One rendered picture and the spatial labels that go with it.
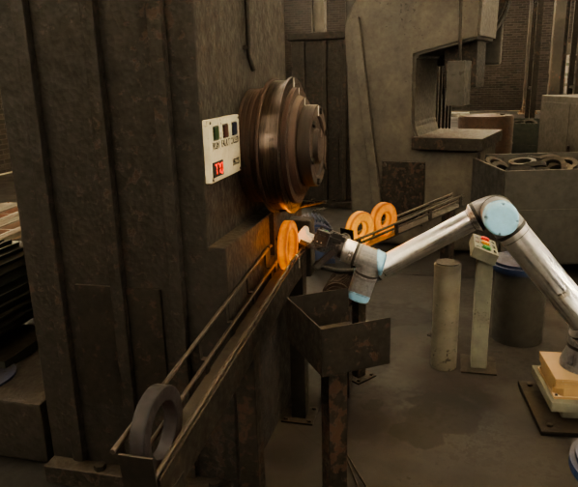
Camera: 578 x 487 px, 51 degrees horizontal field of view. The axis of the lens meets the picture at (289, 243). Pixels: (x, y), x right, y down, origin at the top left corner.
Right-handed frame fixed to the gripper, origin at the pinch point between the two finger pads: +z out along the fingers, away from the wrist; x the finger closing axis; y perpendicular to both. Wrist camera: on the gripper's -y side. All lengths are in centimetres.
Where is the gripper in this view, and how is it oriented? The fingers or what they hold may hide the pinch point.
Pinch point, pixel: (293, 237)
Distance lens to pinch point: 237.4
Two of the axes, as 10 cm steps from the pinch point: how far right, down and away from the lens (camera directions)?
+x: -2.5, 2.6, -9.3
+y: 2.7, -9.0, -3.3
